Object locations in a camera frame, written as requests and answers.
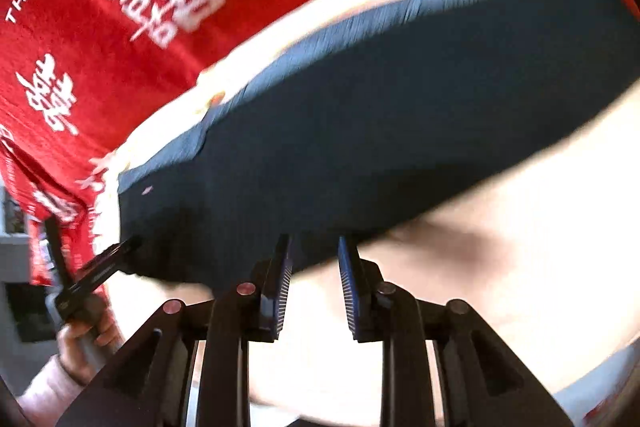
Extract black pants blue floral trim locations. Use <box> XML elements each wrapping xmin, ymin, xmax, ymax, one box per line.
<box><xmin>119</xmin><ymin>0</ymin><xmax>639</xmax><ymax>291</ymax></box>

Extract person's left hand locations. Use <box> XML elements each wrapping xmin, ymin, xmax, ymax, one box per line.
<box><xmin>56</xmin><ymin>294</ymin><xmax>124</xmax><ymax>386</ymax></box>

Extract cream cushion cover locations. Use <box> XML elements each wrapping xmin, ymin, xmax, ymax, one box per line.
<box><xmin>93</xmin><ymin>0</ymin><xmax>639</xmax><ymax>426</ymax></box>

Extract red sofa cover white characters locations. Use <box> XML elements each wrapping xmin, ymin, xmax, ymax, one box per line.
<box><xmin>0</xmin><ymin>0</ymin><xmax>640</xmax><ymax>287</ymax></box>

